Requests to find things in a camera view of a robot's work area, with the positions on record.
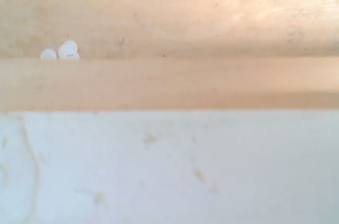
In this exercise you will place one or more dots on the larger white round piece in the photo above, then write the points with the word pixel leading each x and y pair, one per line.
pixel 68 48

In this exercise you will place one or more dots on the small white paper disc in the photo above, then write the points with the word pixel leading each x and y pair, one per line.
pixel 48 54

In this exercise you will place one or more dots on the wooden drawer with white front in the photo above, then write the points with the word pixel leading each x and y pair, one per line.
pixel 169 155

